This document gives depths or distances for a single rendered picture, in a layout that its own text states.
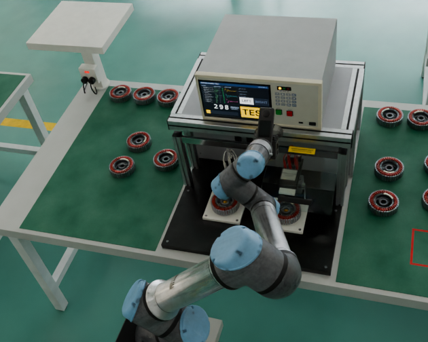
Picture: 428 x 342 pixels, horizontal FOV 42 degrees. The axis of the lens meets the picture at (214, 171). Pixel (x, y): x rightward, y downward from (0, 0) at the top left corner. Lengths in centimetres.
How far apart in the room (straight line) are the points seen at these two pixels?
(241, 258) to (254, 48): 96
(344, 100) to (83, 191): 115
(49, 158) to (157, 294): 129
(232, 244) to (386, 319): 162
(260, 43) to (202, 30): 262
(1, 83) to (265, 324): 189
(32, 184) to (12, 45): 269
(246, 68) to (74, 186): 98
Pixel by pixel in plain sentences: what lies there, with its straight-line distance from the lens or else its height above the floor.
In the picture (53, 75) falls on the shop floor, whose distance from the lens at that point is 459.
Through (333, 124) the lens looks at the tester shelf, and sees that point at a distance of 201.
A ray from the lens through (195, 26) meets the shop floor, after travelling 473.
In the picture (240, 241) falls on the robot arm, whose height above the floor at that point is 143.
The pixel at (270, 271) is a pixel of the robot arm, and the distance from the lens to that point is 132.
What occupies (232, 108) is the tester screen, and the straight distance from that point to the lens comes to 200.
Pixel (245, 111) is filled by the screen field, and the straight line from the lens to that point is 200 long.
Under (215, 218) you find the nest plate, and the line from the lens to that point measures 217.
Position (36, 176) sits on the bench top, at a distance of 263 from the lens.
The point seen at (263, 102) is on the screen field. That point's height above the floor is 122.
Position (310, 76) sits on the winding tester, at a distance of 189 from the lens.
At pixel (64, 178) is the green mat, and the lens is 256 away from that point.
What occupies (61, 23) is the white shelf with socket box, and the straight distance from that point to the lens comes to 268.
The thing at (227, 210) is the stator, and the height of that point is 81.
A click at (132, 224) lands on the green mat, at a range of 227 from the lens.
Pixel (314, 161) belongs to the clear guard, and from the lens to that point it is 195.
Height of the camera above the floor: 247
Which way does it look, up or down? 46 degrees down
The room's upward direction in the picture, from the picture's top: 11 degrees counter-clockwise
